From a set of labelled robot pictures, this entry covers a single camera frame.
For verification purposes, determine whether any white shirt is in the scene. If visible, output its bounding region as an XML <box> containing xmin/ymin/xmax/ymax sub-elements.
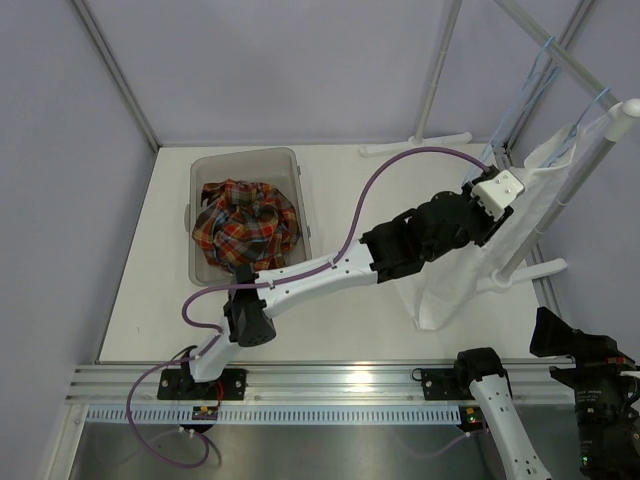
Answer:
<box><xmin>396</xmin><ymin>112</ymin><xmax>612</xmax><ymax>331</ymax></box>

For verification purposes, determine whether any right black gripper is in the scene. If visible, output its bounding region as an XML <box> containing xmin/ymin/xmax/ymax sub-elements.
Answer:
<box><xmin>533</xmin><ymin>304</ymin><xmax>640</xmax><ymax>472</ymax></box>

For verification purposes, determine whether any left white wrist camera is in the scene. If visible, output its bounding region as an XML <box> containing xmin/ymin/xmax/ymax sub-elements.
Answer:
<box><xmin>471</xmin><ymin>170</ymin><xmax>525</xmax><ymax>220</ymax></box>

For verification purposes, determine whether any white slotted cable duct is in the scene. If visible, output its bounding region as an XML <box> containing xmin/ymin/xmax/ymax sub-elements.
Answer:
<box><xmin>86</xmin><ymin>405</ymin><xmax>462</xmax><ymax>425</ymax></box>

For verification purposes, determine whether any left aluminium frame post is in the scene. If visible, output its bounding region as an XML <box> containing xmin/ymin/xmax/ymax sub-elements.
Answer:
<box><xmin>68</xmin><ymin>0</ymin><xmax>162</xmax><ymax>154</ymax></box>

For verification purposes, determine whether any right aluminium frame post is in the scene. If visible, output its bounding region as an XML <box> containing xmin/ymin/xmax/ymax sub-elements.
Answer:
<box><xmin>504</xmin><ymin>0</ymin><xmax>599</xmax><ymax>153</ymax></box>

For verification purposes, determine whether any white clothes rack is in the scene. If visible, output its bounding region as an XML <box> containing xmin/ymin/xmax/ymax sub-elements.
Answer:
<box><xmin>360</xmin><ymin>1</ymin><xmax>639</xmax><ymax>292</ymax></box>

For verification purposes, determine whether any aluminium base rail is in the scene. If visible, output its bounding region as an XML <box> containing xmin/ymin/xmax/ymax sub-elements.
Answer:
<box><xmin>65</xmin><ymin>361</ymin><xmax>573</xmax><ymax>406</ymax></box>

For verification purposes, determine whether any light blue wire hanger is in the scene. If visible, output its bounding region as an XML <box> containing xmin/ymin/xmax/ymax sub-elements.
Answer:
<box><xmin>479</xmin><ymin>36</ymin><xmax>559</xmax><ymax>166</ymax></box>

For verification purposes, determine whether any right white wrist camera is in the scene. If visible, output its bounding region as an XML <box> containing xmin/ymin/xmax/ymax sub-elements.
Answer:
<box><xmin>620</xmin><ymin>370</ymin><xmax>640</xmax><ymax>379</ymax></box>

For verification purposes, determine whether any red plaid shirt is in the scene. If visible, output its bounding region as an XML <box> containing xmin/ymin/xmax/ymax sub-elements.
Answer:
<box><xmin>191</xmin><ymin>179</ymin><xmax>301</xmax><ymax>273</ymax></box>

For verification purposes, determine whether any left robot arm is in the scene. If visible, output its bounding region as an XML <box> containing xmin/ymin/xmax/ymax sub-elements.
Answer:
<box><xmin>179</xmin><ymin>174</ymin><xmax>524</xmax><ymax>399</ymax></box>

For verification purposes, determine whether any purple cable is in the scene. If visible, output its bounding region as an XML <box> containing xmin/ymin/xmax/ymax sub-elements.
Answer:
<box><xmin>124</xmin><ymin>146</ymin><xmax>494</xmax><ymax>471</ymax></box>
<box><xmin>399</xmin><ymin>419</ymin><xmax>494</xmax><ymax>459</ymax></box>

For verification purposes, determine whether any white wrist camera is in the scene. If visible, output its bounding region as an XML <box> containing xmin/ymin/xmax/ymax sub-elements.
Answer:
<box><xmin>620</xmin><ymin>370</ymin><xmax>640</xmax><ymax>379</ymax></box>
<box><xmin>471</xmin><ymin>170</ymin><xmax>525</xmax><ymax>220</ymax></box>

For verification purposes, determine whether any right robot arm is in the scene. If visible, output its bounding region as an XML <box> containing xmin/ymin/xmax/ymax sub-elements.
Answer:
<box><xmin>452</xmin><ymin>307</ymin><xmax>639</xmax><ymax>479</ymax></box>

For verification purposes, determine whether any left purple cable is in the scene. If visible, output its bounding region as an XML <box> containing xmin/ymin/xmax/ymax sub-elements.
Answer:
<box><xmin>124</xmin><ymin>146</ymin><xmax>494</xmax><ymax>471</ymax></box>

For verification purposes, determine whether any aluminium frame post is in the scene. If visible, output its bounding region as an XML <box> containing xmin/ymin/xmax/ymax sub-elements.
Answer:
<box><xmin>504</xmin><ymin>0</ymin><xmax>599</xmax><ymax>153</ymax></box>
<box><xmin>68</xmin><ymin>0</ymin><xmax>162</xmax><ymax>154</ymax></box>

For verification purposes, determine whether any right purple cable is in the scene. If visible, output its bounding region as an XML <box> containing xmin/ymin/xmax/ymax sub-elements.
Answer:
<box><xmin>399</xmin><ymin>419</ymin><xmax>494</xmax><ymax>459</ymax></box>

